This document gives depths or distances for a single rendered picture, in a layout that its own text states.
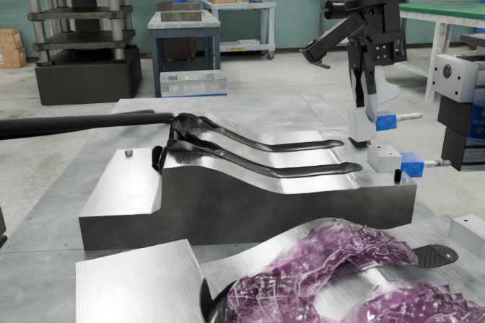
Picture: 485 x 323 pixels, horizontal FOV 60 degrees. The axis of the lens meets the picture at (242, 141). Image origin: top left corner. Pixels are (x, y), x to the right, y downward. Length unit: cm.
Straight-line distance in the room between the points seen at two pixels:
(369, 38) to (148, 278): 53
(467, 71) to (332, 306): 76
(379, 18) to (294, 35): 658
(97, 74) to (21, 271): 396
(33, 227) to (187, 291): 42
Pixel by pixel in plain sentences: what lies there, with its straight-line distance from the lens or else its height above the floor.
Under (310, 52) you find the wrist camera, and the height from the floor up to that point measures 106.
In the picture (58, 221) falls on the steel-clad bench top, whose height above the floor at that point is 80.
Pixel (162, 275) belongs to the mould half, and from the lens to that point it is 43.
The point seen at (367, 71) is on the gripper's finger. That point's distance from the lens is 74.
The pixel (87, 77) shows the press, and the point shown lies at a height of 28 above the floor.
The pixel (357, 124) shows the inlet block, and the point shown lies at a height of 93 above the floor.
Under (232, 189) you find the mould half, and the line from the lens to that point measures 61.
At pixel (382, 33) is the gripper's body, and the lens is 78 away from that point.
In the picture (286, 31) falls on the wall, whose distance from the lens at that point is 731.
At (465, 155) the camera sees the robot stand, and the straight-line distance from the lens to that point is 116.
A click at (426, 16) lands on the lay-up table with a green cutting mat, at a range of 466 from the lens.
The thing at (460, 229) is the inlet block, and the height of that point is 88.
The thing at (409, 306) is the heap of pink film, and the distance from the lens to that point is 41.
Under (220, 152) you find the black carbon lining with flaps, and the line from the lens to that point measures 67.
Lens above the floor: 117
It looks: 21 degrees down
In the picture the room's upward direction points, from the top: 1 degrees counter-clockwise
